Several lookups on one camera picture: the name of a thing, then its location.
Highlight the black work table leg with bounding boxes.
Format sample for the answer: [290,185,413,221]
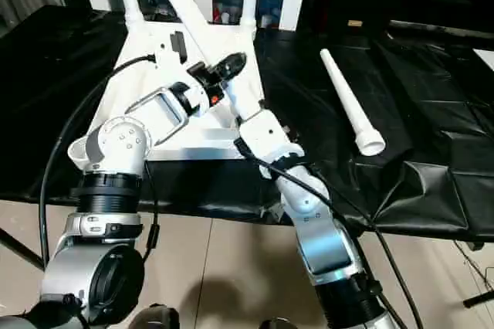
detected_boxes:
[0,227,46,271]

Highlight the white plastic table top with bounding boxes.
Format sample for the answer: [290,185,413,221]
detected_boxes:
[68,20,268,172]

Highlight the black work mat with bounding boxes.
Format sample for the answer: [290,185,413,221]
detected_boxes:
[0,3,494,243]

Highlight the black floor cables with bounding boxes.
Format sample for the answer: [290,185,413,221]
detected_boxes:
[454,239,494,313]

